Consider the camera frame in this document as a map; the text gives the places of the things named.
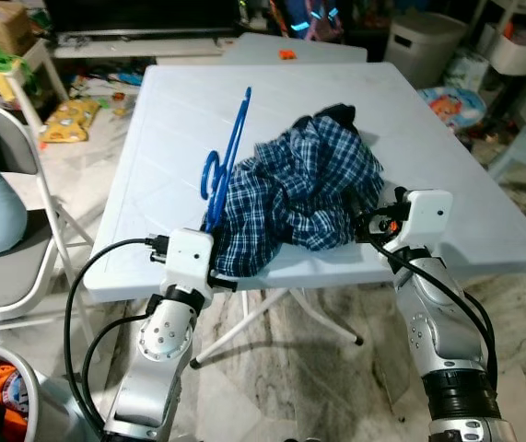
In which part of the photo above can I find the blue plastic hanger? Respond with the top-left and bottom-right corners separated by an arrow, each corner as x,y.
200,86 -> 252,236

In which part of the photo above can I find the white folding table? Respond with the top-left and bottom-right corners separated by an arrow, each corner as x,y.
83,63 -> 526,369

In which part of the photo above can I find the white ribbed bin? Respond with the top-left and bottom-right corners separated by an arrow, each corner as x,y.
387,11 -> 468,88

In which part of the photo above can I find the white plastic bucket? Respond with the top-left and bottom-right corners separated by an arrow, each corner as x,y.
488,32 -> 526,76

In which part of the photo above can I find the white laundry basket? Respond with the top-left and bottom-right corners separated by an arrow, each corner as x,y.
0,341 -> 79,442

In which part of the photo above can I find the white grey folding chair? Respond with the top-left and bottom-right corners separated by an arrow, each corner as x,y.
0,99 -> 98,323

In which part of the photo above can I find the small white table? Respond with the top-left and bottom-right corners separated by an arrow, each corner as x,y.
221,32 -> 369,65

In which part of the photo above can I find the yellow patterned play cushion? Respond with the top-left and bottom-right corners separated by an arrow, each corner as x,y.
40,97 -> 102,144

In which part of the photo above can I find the white television stand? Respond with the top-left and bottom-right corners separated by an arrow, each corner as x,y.
51,35 -> 236,61

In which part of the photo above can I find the black flat television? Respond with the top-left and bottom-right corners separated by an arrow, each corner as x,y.
46,0 -> 245,38

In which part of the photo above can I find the green plastic toy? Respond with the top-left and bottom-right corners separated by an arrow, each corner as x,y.
0,46 -> 26,75

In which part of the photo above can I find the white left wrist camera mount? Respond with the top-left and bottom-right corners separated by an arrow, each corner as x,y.
161,228 -> 216,296

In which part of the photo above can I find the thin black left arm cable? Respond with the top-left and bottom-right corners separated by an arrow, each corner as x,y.
83,315 -> 148,408

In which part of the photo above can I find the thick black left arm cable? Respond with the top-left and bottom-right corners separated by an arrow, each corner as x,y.
63,237 -> 167,434

